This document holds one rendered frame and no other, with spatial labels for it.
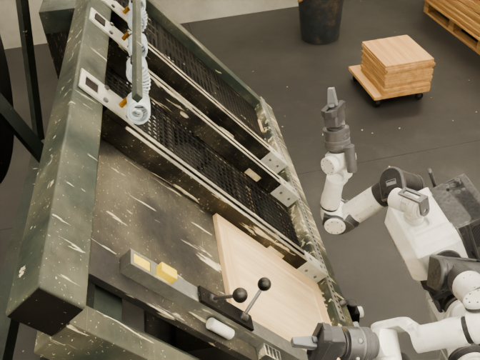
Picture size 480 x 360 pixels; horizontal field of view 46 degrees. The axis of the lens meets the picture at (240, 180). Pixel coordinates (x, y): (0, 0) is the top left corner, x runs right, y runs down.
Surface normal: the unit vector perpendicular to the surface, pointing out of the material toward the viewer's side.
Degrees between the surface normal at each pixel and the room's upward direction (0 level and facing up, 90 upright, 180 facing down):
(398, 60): 0
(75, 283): 51
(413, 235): 23
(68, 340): 90
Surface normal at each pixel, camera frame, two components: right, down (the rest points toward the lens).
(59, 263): 0.72, -0.61
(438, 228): -0.44, -0.67
